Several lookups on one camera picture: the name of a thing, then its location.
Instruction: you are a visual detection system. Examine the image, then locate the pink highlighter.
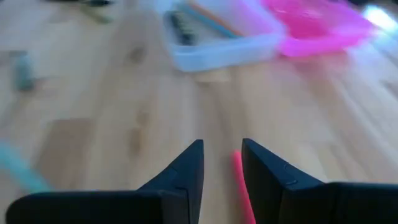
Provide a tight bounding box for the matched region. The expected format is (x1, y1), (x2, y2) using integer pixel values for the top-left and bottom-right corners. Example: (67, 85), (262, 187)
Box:
(232, 149), (257, 224)

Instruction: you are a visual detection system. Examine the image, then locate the teal pencil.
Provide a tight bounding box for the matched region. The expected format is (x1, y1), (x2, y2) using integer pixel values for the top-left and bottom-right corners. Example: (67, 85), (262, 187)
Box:
(0, 139), (52, 194)
(178, 2), (242, 40)

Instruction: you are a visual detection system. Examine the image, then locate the teal green marker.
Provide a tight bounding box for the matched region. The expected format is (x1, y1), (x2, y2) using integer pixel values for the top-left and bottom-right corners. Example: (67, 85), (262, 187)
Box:
(11, 51), (37, 93)

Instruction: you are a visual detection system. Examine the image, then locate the orange pencil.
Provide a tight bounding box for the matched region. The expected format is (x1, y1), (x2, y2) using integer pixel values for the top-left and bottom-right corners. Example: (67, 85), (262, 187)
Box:
(188, 0), (245, 37)

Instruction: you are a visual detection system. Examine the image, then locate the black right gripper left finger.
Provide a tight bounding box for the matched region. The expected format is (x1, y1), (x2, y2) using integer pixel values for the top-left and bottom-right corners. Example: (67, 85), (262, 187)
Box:
(5, 139), (205, 224)

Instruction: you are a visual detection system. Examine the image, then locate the clear plastic supply box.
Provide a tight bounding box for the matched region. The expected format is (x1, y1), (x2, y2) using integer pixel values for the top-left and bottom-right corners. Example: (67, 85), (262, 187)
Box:
(139, 0), (287, 73)

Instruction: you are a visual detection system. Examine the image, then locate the pink plastic box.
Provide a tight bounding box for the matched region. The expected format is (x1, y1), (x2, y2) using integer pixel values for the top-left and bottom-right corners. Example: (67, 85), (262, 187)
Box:
(261, 0), (377, 58)

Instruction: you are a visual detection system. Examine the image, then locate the black marker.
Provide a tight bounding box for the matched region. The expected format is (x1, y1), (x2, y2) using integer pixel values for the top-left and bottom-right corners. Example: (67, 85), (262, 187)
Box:
(169, 11), (198, 47)

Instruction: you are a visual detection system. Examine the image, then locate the green crayon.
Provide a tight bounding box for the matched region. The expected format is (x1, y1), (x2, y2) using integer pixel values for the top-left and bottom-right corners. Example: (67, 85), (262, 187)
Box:
(79, 5), (114, 25)

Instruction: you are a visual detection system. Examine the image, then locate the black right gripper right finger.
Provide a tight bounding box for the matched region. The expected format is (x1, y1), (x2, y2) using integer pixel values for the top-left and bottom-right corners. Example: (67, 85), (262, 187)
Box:
(241, 138), (398, 224)

